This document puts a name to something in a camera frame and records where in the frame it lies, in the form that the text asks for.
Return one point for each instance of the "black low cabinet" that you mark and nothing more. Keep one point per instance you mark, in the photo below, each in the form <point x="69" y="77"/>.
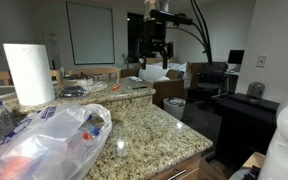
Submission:
<point x="247" y="130"/>

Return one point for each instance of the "green houseplant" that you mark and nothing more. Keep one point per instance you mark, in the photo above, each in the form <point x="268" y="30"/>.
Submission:
<point x="128" y="60"/>

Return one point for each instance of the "white light switch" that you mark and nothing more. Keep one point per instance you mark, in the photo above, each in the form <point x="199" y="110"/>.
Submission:
<point x="262" y="60"/>

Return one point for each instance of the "white paper towel roll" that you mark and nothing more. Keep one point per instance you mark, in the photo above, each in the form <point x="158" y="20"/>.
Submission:
<point x="29" y="75"/>

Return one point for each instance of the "white trash bin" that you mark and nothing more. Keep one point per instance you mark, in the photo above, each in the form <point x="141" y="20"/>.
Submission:
<point x="174" y="107"/>

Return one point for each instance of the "grey rounded speaker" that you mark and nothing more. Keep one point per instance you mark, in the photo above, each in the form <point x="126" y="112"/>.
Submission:
<point x="255" y="90"/>

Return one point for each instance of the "brown cardboard box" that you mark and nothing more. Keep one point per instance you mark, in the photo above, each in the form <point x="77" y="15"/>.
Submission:
<point x="169" y="90"/>

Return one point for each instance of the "dark office chair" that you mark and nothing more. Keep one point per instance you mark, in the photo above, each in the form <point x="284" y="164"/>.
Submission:
<point x="212" y="78"/>

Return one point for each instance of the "black pen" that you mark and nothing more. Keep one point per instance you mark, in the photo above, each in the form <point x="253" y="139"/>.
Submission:
<point x="140" y="87"/>

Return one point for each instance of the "clear glass plate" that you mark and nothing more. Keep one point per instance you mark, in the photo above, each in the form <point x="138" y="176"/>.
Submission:
<point x="99" y="87"/>

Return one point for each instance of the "translucent white plastic bag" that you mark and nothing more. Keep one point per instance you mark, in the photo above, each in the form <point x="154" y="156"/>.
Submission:
<point x="47" y="146"/>

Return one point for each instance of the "black computer monitor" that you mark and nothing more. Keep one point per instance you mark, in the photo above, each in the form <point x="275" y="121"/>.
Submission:
<point x="236" y="56"/>

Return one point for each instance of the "light wooden board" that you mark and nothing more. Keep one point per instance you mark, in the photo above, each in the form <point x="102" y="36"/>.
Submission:
<point x="254" y="159"/>

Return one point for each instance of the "orange marker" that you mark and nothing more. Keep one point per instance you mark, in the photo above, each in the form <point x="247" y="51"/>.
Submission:
<point x="116" y="88"/>

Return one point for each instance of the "white cushioned sofa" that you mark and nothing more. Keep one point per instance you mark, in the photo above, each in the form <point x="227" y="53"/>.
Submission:
<point x="154" y="71"/>

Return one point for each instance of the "Fiji water bottle blue cap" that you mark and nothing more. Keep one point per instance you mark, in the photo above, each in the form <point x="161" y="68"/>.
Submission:
<point x="92" y="129"/>

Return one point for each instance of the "white projection screen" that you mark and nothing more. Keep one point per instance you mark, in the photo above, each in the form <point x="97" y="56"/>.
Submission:
<point x="90" y="33"/>

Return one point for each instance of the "dark window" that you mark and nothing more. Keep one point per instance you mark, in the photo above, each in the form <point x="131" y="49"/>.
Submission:
<point x="134" y="36"/>

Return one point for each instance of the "white bowl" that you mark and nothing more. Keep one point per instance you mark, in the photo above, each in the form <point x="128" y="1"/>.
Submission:
<point x="80" y="80"/>

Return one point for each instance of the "wrist-mounted camera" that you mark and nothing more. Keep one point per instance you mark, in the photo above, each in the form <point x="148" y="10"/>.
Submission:
<point x="170" y="17"/>

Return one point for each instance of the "small white card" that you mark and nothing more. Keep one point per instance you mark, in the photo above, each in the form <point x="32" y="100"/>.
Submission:
<point x="135" y="79"/>

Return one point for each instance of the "wooden base cabinet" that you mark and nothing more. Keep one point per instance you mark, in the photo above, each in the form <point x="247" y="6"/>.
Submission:
<point x="187" y="166"/>

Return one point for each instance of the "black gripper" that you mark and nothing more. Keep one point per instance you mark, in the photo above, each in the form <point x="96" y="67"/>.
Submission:
<point x="154" y="40"/>

